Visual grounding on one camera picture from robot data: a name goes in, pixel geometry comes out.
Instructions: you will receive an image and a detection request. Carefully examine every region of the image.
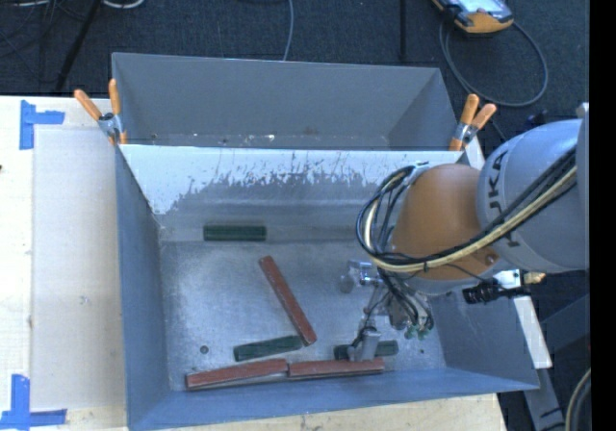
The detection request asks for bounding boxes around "black cylinder on white bracket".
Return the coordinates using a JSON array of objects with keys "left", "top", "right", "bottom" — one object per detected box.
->
[{"left": 461, "top": 268, "right": 548, "bottom": 306}]

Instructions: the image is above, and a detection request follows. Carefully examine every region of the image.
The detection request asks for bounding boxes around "dark green flat block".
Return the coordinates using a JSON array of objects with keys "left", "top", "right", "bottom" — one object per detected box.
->
[
  {"left": 202, "top": 224, "right": 268, "bottom": 243},
  {"left": 332, "top": 340, "right": 400, "bottom": 362},
  {"left": 232, "top": 334, "right": 305, "bottom": 364}
]

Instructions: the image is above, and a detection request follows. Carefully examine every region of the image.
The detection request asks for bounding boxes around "grey metal bin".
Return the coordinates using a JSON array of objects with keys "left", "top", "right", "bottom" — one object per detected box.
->
[{"left": 110, "top": 52, "right": 541, "bottom": 431}]

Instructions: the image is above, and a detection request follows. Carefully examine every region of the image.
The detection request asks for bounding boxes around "red-brown flat block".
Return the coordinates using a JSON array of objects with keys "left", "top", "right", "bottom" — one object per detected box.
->
[
  {"left": 257, "top": 254, "right": 319, "bottom": 348},
  {"left": 184, "top": 357, "right": 291, "bottom": 393},
  {"left": 287, "top": 356, "right": 387, "bottom": 381}
]

